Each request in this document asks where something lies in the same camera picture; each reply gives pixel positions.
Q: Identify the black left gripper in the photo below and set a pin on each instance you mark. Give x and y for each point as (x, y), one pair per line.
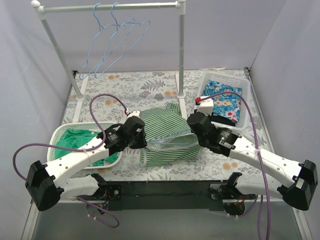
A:
(139, 141)

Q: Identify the green striped tank top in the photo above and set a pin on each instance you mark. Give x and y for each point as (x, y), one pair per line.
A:
(166, 123)

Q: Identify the green shirt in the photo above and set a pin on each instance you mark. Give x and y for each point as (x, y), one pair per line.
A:
(75, 138)

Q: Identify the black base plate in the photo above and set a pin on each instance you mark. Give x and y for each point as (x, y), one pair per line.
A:
(167, 195)

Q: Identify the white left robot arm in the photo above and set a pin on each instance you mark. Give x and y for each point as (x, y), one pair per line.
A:
(52, 181)

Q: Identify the white clothes rack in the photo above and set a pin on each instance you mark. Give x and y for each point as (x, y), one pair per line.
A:
(80, 91)

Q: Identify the black folded garment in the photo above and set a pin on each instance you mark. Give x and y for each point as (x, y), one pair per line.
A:
(222, 120)

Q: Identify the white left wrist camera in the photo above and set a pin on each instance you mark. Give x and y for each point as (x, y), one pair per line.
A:
(135, 113)

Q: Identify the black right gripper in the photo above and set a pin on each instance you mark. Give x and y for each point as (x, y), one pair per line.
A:
(196, 139)

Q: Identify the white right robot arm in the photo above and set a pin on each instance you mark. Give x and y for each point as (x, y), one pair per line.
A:
(294, 182)

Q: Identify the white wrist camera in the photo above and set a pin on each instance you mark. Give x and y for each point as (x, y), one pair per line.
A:
(204, 106)
(135, 113)

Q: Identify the blue wire hanger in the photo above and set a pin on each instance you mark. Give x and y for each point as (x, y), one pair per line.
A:
(97, 52)
(120, 33)
(170, 144)

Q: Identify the white laundry basket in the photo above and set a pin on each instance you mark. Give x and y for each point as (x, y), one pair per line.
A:
(233, 81)
(91, 126)

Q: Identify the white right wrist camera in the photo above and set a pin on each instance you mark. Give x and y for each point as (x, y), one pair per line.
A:
(204, 106)

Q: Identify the white left laundry basket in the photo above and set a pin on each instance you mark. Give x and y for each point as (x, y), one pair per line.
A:
(91, 126)

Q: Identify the white right laundry basket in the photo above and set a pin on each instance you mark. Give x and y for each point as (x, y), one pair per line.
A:
(233, 81)

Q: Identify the blue floral garment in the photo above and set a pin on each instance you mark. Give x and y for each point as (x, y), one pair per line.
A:
(224, 105)

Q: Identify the floral table cloth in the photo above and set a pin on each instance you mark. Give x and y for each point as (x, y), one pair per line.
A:
(141, 91)

